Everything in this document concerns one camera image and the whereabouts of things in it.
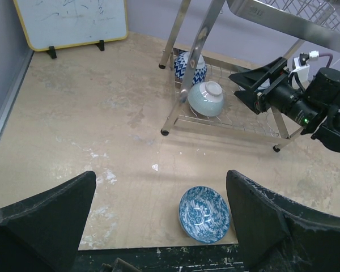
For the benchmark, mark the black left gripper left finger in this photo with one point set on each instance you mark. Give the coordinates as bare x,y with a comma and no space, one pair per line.
43,232

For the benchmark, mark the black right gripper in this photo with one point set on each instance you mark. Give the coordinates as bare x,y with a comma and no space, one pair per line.
269,86

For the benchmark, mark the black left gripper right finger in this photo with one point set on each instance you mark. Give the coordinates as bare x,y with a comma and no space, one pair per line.
276,233

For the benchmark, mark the light green celadon bowl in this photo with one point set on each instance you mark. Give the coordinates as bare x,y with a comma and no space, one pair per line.
207,98

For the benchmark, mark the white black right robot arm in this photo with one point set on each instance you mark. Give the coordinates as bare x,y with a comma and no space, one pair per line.
328,130

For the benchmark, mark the stainless steel dish rack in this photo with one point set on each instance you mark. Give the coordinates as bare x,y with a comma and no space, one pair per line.
316,22

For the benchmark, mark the blue patterned bowl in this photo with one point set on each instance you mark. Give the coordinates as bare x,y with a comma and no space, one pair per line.
204,214

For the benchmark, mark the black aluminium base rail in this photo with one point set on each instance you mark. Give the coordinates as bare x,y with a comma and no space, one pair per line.
165,258

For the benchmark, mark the small whiteboard yellow frame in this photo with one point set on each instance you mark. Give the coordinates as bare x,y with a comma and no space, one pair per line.
64,24

